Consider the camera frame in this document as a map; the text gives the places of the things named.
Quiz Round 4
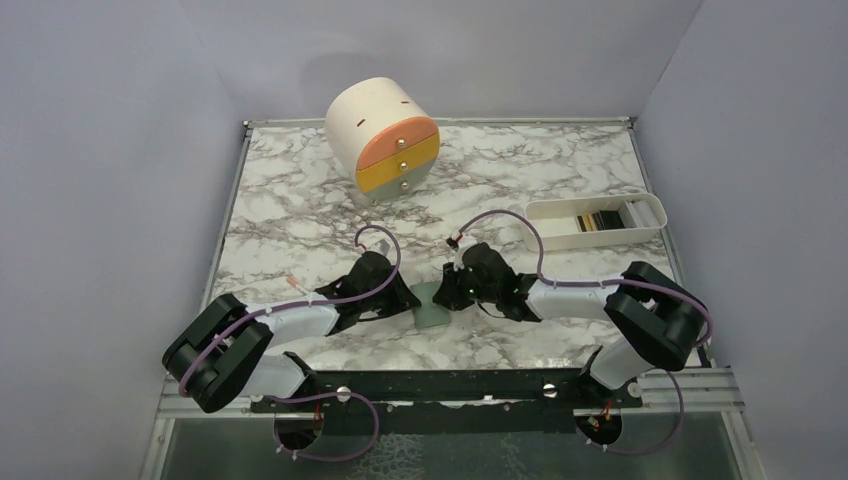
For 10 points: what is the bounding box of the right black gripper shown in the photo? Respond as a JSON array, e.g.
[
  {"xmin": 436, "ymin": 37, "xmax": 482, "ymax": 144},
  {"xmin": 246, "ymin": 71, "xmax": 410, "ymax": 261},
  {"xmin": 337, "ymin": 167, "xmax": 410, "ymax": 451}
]
[{"xmin": 433, "ymin": 259, "xmax": 498, "ymax": 312}]

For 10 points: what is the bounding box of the green card holder wallet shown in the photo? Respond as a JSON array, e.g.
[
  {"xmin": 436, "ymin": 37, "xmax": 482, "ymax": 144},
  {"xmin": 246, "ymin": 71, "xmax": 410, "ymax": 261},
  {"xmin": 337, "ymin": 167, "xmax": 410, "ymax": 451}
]
[{"xmin": 410, "ymin": 281, "xmax": 451, "ymax": 330}]

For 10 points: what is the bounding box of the white plastic tray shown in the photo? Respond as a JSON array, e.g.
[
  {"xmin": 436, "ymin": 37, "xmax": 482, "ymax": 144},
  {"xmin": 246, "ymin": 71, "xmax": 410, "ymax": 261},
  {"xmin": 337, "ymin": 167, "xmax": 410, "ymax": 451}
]
[{"xmin": 524, "ymin": 193, "xmax": 668, "ymax": 252}]

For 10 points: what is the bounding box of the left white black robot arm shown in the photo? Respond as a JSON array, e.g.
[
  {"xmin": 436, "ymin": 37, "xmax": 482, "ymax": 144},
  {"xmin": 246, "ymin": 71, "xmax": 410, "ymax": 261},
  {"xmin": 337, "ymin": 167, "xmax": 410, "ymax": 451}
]
[{"xmin": 162, "ymin": 251, "xmax": 421, "ymax": 413}]

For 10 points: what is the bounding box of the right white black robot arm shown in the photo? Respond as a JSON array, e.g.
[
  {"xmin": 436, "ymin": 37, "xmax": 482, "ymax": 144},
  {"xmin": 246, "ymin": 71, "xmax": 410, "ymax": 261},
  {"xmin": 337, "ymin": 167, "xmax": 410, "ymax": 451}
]
[{"xmin": 433, "ymin": 243, "xmax": 709, "ymax": 407}]

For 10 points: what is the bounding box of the small white orange stick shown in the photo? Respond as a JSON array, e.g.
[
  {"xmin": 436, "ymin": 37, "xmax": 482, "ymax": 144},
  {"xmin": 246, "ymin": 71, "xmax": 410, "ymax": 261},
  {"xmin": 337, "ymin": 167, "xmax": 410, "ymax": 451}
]
[{"xmin": 286, "ymin": 276, "xmax": 305, "ymax": 292}]

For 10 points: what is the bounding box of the round cream drawer cabinet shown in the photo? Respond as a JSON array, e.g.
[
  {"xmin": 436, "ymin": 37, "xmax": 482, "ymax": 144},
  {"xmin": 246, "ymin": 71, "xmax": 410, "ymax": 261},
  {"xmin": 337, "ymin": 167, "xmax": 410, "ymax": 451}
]
[{"xmin": 324, "ymin": 77, "xmax": 441, "ymax": 203}]

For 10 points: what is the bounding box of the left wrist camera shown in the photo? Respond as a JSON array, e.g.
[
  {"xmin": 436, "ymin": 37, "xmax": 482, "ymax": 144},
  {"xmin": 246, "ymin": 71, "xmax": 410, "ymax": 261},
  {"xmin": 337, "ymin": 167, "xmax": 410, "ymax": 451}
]
[{"xmin": 368, "ymin": 239, "xmax": 393, "ymax": 257}]

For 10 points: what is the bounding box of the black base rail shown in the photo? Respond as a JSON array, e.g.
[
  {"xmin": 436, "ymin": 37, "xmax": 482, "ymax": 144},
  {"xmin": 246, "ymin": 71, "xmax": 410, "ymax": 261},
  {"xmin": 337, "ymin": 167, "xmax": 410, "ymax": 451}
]
[{"xmin": 250, "ymin": 368, "xmax": 642, "ymax": 436}]

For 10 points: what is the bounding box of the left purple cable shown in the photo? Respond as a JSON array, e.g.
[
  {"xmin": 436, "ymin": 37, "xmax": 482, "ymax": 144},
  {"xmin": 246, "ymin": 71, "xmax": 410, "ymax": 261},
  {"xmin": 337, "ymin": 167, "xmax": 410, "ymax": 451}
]
[{"xmin": 177, "ymin": 224, "xmax": 403, "ymax": 399}]

